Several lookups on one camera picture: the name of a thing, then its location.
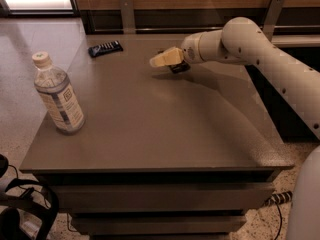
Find black rxbar chocolate wrapper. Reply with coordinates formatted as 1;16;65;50
167;60;190;74

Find black power cable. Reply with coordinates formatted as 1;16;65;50
271;202;284;240

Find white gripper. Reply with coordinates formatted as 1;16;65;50
149;32;203;67

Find metal bracket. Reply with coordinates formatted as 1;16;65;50
119;0;136;34
262;0;286;41

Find clear plastic water bottle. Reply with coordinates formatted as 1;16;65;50
32;51;85;134

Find grey drawer cabinet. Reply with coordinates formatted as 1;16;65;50
21;35;291;240

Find left metal bracket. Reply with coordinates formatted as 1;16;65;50
119;0;136;34

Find blue snack bar wrapper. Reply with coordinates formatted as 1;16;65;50
88;41;123;58

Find right metal bracket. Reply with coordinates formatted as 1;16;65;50
262;0;286;41

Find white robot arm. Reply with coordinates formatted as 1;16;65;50
150;17;320;240

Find black headphones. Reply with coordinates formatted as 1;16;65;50
0;154;59;240

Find white power strip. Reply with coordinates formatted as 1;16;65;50
264;191;293;206

